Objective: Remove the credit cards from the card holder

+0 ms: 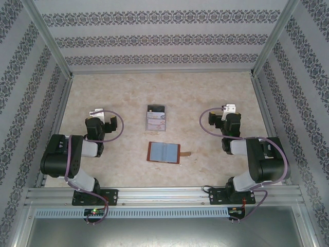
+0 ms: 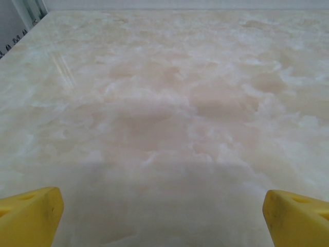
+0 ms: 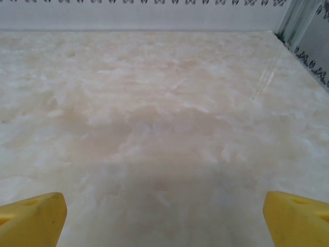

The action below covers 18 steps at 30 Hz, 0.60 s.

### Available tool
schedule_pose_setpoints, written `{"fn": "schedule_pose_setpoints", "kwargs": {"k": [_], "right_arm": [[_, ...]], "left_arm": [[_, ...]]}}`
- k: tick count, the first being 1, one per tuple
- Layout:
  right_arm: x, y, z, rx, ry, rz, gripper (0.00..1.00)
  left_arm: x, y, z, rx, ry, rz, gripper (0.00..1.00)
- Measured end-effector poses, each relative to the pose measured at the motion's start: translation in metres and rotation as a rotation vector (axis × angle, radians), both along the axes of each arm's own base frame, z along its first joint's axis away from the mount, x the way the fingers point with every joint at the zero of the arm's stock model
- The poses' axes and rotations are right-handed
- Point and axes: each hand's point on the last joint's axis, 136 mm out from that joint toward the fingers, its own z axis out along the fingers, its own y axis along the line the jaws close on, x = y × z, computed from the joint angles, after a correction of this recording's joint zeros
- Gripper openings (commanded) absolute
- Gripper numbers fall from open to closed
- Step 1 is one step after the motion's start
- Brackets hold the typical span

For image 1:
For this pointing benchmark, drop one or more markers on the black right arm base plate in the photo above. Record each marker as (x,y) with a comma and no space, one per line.
(216,196)

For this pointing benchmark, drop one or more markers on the black card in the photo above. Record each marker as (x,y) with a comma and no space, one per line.
(156,108)

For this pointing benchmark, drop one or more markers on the aluminium mounting rail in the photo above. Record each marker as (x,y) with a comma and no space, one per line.
(164,196)

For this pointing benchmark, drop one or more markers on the aluminium side rail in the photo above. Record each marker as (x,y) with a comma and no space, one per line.
(63,103)
(262,103)

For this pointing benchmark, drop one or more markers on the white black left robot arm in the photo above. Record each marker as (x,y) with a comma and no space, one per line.
(90,149)

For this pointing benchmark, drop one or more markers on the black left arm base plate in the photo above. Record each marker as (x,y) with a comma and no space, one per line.
(110,196)

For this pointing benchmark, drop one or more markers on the brown leather card holder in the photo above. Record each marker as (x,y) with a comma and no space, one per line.
(164,151)

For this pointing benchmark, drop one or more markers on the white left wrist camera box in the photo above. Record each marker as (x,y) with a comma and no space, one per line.
(97,113)

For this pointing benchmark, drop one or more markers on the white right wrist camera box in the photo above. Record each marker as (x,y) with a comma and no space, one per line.
(229,108)

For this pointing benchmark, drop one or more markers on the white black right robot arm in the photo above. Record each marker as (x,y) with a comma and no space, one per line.
(239,146)

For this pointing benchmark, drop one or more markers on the grey metal sheet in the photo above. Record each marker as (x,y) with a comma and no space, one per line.
(164,234)

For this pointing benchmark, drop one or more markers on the white VIP diamond card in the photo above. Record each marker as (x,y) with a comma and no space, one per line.
(154,116)

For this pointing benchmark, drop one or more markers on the white card red print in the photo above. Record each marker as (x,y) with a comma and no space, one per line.
(154,126)

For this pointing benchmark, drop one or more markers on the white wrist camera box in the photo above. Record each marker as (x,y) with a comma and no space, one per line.
(229,108)
(97,113)

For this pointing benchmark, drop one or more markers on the aluminium frame post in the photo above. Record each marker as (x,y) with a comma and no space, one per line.
(275,38)
(50,38)

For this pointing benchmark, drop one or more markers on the small circuit board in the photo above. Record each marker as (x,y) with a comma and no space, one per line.
(94,211)
(236,211)

